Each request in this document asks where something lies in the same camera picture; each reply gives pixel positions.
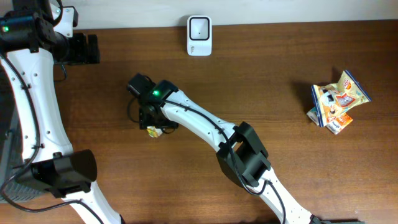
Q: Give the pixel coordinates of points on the yellow snack bag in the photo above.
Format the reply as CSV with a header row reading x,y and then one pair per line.
x,y
335,99

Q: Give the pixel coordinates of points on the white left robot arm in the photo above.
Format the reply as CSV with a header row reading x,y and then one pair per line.
x,y
35,37

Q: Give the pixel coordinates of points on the white barcode scanner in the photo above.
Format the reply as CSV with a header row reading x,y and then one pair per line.
x,y
199,35

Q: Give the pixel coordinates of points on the orange tissue pack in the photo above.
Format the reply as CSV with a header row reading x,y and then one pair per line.
x,y
337,125

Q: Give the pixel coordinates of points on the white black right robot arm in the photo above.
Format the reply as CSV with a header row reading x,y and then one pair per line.
x,y
241,154

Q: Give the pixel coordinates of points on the teal tissue pack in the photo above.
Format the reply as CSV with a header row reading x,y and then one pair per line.
x,y
313,115

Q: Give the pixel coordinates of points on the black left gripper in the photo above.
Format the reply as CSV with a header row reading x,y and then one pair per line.
x,y
83,55

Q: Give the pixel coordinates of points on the green yellow juice carton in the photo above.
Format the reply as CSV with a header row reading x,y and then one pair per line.
x,y
154,132

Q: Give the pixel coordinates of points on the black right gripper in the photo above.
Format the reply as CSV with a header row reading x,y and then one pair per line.
x,y
145,120

